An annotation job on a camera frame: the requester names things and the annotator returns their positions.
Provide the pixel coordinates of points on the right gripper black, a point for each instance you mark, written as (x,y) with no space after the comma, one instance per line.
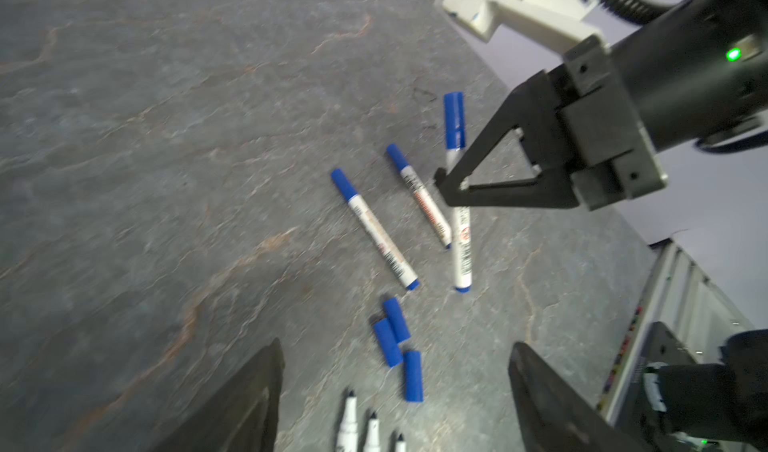
(695,74)

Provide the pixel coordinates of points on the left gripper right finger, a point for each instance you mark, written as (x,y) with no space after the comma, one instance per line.
(552,416)

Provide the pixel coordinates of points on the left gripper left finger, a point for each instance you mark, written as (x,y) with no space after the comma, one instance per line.
(242,415)

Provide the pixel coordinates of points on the white marker pen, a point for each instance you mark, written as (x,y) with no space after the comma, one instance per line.
(461,235)
(372,441)
(348,429)
(400,444)
(381,239)
(421,195)

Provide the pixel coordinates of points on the blue pen cap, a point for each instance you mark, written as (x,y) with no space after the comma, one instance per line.
(454,119)
(414,390)
(397,320)
(387,342)

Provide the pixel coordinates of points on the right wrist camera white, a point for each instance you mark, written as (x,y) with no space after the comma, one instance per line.
(557,25)

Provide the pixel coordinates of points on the aluminium frame rails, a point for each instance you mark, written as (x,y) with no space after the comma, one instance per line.
(681,313)

